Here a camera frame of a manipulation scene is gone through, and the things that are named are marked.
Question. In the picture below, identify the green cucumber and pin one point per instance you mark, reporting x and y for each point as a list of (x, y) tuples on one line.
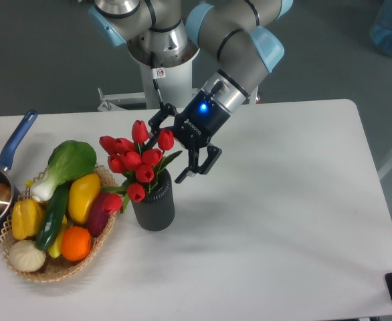
[(52, 220)]

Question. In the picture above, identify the yellow mango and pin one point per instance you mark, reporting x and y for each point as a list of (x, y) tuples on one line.
[(83, 193)]

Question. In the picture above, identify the dark ribbed vase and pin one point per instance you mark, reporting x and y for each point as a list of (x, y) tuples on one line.
[(157, 210)]

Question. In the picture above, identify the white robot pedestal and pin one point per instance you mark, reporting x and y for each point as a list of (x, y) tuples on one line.
[(163, 51)]

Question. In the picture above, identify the purple sweet potato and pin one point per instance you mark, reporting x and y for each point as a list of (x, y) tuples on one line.
[(98, 216)]

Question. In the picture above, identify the yellow banana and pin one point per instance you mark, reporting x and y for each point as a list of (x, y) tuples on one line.
[(55, 250)]

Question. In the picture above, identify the orange fruit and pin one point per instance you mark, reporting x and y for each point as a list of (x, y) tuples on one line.
[(76, 243)]

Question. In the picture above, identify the yellow bell pepper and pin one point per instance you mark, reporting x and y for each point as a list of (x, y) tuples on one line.
[(26, 218)]

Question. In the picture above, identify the green bok choy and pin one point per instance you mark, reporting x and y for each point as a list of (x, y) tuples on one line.
[(69, 161)]

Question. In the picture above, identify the red tulip bouquet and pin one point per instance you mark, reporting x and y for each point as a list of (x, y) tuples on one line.
[(139, 163)]

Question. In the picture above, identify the blue handled saucepan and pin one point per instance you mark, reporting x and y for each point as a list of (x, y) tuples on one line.
[(6, 159)]

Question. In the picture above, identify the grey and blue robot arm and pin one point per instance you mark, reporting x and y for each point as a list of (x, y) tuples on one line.
[(197, 69)]

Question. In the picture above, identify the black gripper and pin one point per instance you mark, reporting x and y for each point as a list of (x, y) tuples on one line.
[(201, 123)]

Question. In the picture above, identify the white steamed bun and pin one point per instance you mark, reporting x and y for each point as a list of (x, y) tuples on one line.
[(25, 257)]

